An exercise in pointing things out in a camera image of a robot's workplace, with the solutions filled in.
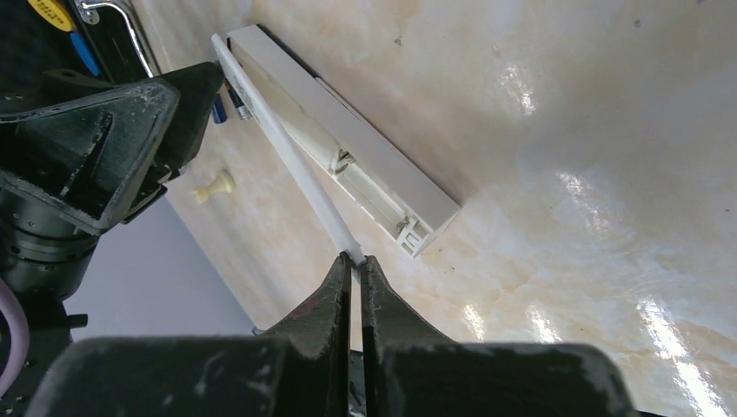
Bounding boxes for white remote control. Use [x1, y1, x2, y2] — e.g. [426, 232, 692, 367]
[212, 25, 460, 258]

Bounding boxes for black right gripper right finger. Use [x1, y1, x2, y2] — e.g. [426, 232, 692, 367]
[359, 256, 636, 416]

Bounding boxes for black poker chip case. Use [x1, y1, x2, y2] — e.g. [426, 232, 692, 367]
[1, 1, 162, 102]

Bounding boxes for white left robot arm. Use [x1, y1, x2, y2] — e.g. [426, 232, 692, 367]
[1, 62, 224, 416]

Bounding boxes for black battery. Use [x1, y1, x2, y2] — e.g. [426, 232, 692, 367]
[225, 82, 252, 120]

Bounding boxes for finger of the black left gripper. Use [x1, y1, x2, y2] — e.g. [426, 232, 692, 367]
[1, 79, 180, 235]
[40, 62, 224, 173]

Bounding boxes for yellow poker chip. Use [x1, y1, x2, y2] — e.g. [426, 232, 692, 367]
[27, 0, 75, 33]

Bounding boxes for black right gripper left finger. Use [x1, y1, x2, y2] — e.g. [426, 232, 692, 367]
[26, 254, 353, 416]

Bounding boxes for blue poker chip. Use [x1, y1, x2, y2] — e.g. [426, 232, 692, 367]
[69, 31, 101, 76]

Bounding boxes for cream chess pawn on table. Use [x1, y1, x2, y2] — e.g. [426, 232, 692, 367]
[192, 169, 236, 203]

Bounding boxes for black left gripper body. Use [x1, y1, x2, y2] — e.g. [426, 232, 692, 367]
[121, 161, 183, 224]

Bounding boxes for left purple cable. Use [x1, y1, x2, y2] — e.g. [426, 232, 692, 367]
[0, 279, 31, 398]

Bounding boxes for white battery cover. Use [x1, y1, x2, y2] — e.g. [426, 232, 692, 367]
[211, 35, 365, 328]

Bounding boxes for blue purple battery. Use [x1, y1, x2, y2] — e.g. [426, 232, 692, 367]
[211, 93, 228, 124]

